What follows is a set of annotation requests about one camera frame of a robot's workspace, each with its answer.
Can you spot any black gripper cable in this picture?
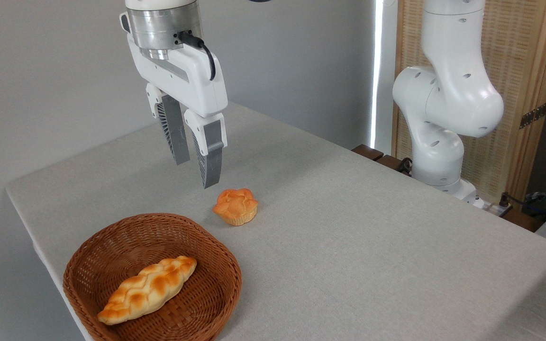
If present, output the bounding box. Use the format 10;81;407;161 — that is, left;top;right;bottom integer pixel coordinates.
177;30;217;81

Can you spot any braided golden bread loaf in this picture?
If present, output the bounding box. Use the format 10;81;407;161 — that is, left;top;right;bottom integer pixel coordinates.
97;256;198;326

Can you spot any white power strip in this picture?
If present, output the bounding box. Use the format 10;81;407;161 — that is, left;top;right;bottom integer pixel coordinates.
471;197;513;218

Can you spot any brown wicker basket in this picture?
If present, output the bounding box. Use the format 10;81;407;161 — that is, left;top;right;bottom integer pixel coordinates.
63;213;243;341

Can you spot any silver metal wrist flange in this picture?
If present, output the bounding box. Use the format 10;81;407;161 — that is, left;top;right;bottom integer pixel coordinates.
126;2;203;61

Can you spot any wooden rattan folding screen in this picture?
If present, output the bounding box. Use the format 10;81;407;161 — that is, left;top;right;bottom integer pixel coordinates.
391;0;546;204

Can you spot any grey fabric tablecloth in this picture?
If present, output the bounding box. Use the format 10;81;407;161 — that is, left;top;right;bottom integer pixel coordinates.
5;102;546;341

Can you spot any dark brown wooden block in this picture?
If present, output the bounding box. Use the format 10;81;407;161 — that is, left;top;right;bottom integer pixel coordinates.
352;144;384;162
503;208;545;233
376;155;404;172

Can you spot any dark metal screen hinge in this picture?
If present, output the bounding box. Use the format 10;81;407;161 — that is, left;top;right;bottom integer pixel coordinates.
519;102;546;129

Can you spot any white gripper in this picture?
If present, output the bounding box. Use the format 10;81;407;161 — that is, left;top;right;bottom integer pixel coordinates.
120;12;228;189

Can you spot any orange muffin shaped bread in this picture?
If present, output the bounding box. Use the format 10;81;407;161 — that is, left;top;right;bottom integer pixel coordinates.
212;188;258;226

